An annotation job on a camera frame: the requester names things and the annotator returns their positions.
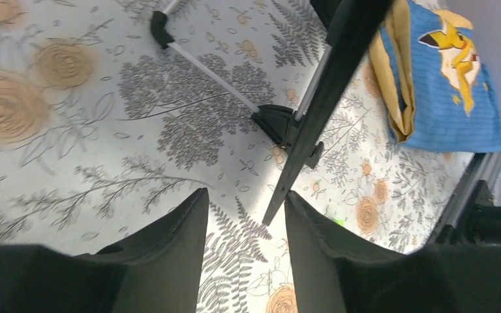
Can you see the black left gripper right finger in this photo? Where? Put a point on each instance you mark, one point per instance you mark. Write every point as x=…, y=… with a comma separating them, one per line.
x=335, y=270

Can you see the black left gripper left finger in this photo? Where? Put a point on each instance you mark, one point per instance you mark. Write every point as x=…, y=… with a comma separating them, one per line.
x=156, y=269

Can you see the green marker cap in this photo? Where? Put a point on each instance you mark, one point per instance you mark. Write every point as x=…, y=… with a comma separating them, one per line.
x=338, y=221

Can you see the small black-framed whiteboard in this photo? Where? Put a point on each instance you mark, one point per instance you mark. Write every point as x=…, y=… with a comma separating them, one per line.
x=352, y=27

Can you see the floral patterned table mat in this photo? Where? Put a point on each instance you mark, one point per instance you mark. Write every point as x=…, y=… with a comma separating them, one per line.
x=101, y=132

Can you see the blue yellow cartoon cloth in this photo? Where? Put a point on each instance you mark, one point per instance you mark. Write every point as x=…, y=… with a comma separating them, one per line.
x=437, y=92

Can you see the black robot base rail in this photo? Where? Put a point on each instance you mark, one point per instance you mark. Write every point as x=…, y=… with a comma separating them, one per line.
x=454, y=216

